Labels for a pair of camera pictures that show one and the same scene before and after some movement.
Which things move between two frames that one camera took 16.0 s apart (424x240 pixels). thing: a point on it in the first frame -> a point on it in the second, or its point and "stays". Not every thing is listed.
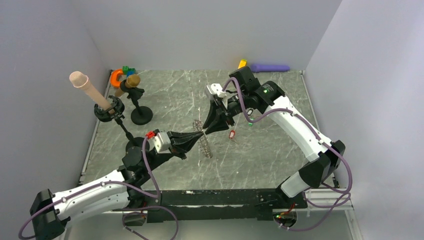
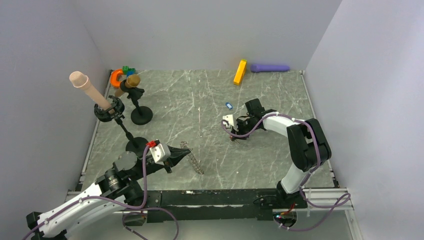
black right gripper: (219, 122) -> (236, 128)
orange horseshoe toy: (114, 73) stays
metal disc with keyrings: (198, 126) -> (192, 158)
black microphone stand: (114, 112) stays
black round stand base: (138, 142) stays
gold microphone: (132, 80) stays
